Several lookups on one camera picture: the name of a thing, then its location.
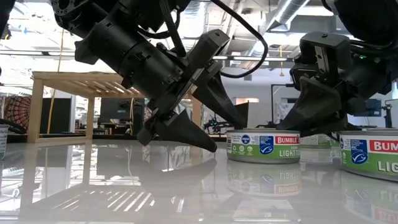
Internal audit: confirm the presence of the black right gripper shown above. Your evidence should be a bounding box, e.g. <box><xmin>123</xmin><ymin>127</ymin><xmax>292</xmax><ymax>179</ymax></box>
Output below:
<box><xmin>276</xmin><ymin>30</ymin><xmax>394</xmax><ymax>138</ymax></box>

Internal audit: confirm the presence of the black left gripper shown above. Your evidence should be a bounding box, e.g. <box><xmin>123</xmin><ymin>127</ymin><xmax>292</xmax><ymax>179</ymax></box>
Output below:
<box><xmin>118</xmin><ymin>29</ymin><xmax>246</xmax><ymax>153</ymax></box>

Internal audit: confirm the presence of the light wooden slatted shelf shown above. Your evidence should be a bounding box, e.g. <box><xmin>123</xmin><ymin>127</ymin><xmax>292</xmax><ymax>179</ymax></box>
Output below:
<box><xmin>27</xmin><ymin>71</ymin><xmax>203</xmax><ymax>144</ymax></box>

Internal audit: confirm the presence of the black standing board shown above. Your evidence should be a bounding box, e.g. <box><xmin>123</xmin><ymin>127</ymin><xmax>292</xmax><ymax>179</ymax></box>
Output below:
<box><xmin>234</xmin><ymin>101</ymin><xmax>249</xmax><ymax>129</ymax></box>

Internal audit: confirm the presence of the ceiling light strip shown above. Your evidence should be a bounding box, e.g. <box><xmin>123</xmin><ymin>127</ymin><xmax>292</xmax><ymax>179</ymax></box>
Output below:
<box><xmin>213</xmin><ymin>55</ymin><xmax>289</xmax><ymax>62</ymax></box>

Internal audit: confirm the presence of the dark desk monitor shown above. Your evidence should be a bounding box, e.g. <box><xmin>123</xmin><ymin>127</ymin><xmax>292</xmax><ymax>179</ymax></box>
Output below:
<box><xmin>99</xmin><ymin>98</ymin><xmax>133</xmax><ymax>125</ymax></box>

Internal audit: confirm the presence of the black cabinet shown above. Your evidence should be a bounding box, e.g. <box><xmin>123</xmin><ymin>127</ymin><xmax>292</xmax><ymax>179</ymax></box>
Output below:
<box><xmin>39</xmin><ymin>98</ymin><xmax>73</xmax><ymax>134</ymax></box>

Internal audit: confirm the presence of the red patterned tapestry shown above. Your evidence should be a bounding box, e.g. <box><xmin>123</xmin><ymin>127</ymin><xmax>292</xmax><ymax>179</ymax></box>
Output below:
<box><xmin>3</xmin><ymin>95</ymin><xmax>32</xmax><ymax>131</ymax></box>

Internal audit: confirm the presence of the black ceiling device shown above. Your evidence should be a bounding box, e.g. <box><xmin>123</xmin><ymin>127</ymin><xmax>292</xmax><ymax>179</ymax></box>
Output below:
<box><xmin>0</xmin><ymin>23</ymin><xmax>12</xmax><ymax>40</ymax></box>

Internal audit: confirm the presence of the dark wall monitor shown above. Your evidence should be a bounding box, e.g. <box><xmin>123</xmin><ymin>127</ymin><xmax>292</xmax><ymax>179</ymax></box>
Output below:
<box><xmin>369</xmin><ymin>98</ymin><xmax>382</xmax><ymax>118</ymax></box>

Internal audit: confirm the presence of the black metal stand frame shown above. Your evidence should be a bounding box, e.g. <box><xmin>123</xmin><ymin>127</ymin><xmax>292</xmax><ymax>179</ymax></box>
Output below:
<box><xmin>271</xmin><ymin>83</ymin><xmax>295</xmax><ymax>125</ymax></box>

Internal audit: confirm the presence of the black camera stand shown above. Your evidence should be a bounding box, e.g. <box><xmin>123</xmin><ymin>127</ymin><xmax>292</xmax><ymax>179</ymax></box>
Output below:
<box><xmin>382</xmin><ymin>104</ymin><xmax>394</xmax><ymax>129</ymax></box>

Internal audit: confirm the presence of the yellow pendant cable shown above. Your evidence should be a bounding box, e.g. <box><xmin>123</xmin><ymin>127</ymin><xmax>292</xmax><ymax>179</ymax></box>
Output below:
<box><xmin>279</xmin><ymin>45</ymin><xmax>285</xmax><ymax>77</ymax></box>

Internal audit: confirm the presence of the braided black arm cable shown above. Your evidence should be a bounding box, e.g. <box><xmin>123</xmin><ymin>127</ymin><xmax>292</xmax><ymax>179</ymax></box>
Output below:
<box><xmin>136</xmin><ymin>0</ymin><xmax>187</xmax><ymax>58</ymax></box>

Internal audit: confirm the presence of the smooth silver ceiling duct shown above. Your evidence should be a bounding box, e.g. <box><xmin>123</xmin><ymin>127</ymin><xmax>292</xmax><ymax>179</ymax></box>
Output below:
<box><xmin>267</xmin><ymin>0</ymin><xmax>312</xmax><ymax>32</ymax></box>

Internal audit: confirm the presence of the yellow hanging cord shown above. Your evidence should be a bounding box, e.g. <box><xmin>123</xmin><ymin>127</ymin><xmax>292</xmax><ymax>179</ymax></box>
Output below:
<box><xmin>46</xmin><ymin>29</ymin><xmax>66</xmax><ymax>134</ymax></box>

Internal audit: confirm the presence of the thick black hose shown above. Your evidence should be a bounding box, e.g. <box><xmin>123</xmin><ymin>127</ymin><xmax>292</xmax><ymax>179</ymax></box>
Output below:
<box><xmin>0</xmin><ymin>117</ymin><xmax>27</xmax><ymax>135</ymax></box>

